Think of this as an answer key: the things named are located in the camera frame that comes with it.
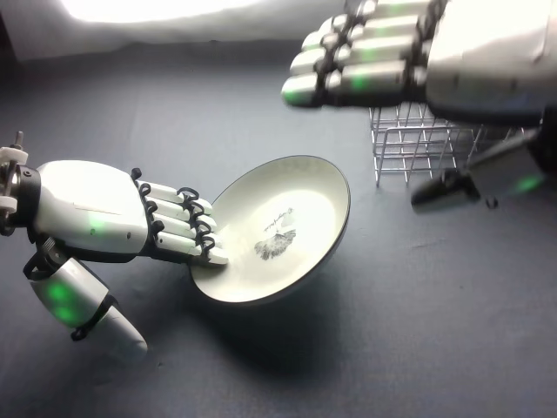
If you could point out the grey table cloth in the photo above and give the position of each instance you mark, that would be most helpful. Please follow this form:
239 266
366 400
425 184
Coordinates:
391 326

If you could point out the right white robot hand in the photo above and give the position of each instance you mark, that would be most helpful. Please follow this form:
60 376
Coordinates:
478 52

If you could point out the white plate with dark rim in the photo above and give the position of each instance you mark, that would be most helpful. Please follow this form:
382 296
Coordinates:
296 204

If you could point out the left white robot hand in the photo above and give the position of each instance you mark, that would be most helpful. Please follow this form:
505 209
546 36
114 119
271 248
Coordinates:
87 204

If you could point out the white backdrop cloth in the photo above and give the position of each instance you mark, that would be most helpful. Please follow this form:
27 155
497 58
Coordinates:
174 26

